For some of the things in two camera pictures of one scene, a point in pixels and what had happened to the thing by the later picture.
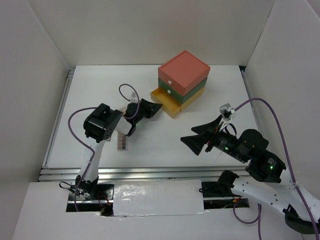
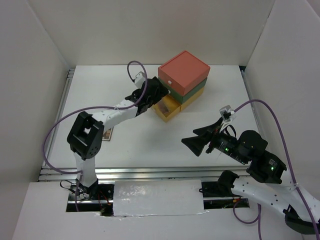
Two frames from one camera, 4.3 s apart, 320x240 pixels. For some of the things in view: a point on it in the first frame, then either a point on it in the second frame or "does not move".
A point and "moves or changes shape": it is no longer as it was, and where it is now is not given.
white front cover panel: (160, 197) does not move
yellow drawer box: (172, 107) moves or changes shape
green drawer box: (178, 97) does not move
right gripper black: (194, 142) does not move
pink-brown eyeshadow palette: (122, 142) -> (163, 107)
